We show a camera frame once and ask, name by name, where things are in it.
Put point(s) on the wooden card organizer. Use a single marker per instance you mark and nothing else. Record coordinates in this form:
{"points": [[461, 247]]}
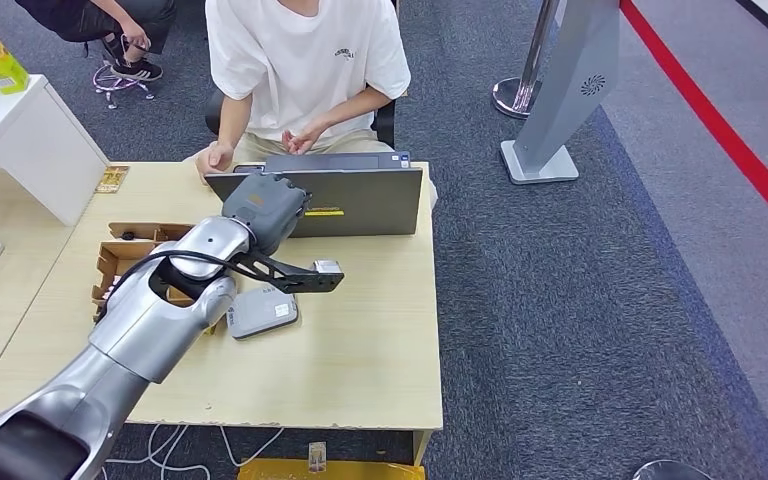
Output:
{"points": [[122, 255]]}

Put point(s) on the person's left forearm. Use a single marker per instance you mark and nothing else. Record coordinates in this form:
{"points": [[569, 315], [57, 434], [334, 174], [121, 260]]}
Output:
{"points": [[357, 109]]}

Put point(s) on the brown patterned card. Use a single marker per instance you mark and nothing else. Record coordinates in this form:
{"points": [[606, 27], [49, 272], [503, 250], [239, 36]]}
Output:
{"points": [[112, 179]]}

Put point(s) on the grey kiosk stand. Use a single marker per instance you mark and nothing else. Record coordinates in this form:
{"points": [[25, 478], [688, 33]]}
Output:
{"points": [[566, 86]]}

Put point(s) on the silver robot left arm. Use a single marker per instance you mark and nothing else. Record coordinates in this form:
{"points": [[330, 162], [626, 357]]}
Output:
{"points": [[145, 331]]}

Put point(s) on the crouching person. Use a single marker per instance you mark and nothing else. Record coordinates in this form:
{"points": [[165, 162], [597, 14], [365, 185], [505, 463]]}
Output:
{"points": [[82, 16]]}

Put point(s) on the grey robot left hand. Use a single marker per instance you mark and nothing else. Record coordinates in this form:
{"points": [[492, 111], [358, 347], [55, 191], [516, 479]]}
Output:
{"points": [[265, 205]]}

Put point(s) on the white cabinet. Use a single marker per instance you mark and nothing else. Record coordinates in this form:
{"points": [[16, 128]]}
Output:
{"points": [[26, 139]]}

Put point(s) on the round chrome base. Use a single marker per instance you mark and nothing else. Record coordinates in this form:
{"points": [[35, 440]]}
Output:
{"points": [[670, 472]]}

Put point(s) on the person's right hand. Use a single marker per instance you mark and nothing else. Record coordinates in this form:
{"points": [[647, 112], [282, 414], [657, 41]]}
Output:
{"points": [[215, 159]]}

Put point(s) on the person's left hand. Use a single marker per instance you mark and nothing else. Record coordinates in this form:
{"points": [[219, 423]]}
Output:
{"points": [[301, 139]]}

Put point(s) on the person's right forearm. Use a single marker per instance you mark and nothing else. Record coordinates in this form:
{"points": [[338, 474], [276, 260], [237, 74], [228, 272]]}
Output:
{"points": [[233, 119]]}

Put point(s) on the grey card reader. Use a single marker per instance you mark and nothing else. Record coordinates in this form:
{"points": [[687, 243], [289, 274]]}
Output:
{"points": [[261, 314]]}

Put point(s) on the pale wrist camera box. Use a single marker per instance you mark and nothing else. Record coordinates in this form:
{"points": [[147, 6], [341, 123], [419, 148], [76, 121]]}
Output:
{"points": [[328, 266]]}

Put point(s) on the chrome stanchion post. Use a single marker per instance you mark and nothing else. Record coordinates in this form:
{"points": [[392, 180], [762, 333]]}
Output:
{"points": [[522, 93]]}

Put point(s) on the grey laptop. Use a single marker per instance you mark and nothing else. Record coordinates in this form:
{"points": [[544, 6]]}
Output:
{"points": [[371, 199]]}

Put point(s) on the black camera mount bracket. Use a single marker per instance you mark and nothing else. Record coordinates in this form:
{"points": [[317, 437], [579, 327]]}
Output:
{"points": [[291, 278]]}

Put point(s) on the chrome chair base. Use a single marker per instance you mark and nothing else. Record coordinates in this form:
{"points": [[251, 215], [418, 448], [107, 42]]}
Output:
{"points": [[112, 83]]}

